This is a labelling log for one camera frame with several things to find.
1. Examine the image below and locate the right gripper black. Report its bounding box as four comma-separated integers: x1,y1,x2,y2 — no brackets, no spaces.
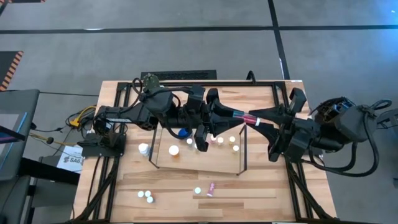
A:
248,87,312,162

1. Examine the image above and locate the white printed paper sheet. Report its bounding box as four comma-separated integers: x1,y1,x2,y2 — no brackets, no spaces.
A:
56,145,84,174

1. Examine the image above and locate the black orange striped floor mat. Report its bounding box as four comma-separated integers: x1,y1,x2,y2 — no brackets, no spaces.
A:
0,50,24,92

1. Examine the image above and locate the grey cabinet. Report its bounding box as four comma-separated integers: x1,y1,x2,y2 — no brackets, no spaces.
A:
0,89,40,183

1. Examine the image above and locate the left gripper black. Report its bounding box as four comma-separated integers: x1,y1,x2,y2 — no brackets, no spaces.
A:
186,84,245,152

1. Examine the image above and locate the black side table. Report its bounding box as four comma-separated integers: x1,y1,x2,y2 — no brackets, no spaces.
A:
19,157,81,187

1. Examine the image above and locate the green cactus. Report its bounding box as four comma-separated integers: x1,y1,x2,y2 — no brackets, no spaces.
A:
142,73,161,93

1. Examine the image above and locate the yellow cable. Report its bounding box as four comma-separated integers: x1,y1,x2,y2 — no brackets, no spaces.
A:
68,105,98,128

